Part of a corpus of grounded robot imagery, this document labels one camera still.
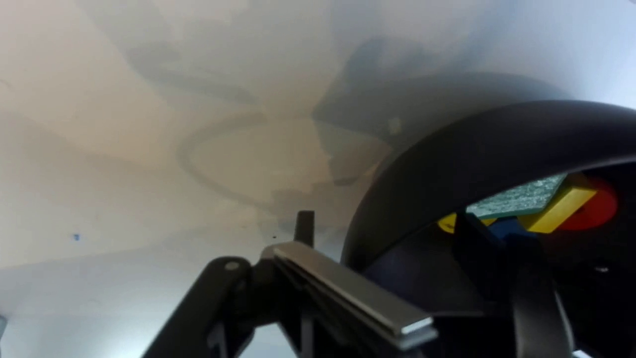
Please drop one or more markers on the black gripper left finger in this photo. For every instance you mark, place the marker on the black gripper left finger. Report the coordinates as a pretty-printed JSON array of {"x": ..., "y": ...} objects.
[{"x": 198, "y": 305}]

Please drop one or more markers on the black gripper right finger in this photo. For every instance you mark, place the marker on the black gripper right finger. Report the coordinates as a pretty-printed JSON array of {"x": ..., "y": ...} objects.
[{"x": 536, "y": 305}]

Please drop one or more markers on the black bowl with toys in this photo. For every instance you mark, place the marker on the black bowl with toys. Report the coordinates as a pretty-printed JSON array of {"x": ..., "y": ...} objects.
[{"x": 463, "y": 146}]

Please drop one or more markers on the blue toy piece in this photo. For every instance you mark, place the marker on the blue toy piece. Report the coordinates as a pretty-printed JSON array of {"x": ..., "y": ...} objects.
[{"x": 506, "y": 230}]

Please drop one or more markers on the yellow toy piece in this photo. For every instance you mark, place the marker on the yellow toy piece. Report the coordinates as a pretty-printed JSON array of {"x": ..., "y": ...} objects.
[{"x": 558, "y": 212}]

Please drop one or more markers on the green toy piece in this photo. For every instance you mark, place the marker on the green toy piece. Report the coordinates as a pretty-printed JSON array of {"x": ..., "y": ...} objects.
[{"x": 516, "y": 202}]

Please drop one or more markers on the red toy piece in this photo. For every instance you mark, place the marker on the red toy piece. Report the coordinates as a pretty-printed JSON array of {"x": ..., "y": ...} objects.
[{"x": 598, "y": 210}]

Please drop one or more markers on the round white table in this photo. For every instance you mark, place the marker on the round white table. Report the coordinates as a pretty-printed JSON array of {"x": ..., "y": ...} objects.
[{"x": 131, "y": 100}]

